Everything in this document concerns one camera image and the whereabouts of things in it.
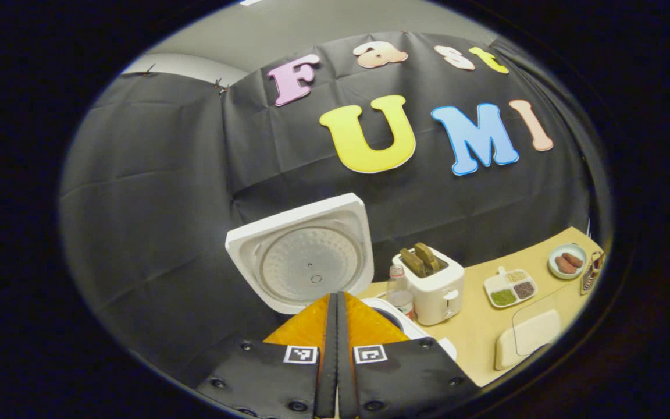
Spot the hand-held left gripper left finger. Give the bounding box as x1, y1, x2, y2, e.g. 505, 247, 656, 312
193, 293, 338, 419

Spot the pale green plate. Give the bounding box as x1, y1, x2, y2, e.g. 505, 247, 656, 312
548, 243, 587, 280

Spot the white rice tray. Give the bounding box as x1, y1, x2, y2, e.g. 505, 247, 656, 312
494, 284, 574, 371

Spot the white rice cooker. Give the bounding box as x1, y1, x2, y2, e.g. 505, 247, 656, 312
226, 193, 458, 361

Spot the white toaster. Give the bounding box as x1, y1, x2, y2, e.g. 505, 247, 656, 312
392, 244, 465, 326

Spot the white divided bean dish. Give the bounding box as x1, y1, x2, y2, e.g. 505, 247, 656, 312
484, 267, 539, 308

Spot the clear plastic bottle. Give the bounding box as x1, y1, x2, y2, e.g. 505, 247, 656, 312
386, 265, 415, 319

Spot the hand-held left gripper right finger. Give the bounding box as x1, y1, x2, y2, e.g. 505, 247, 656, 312
337, 291, 478, 419

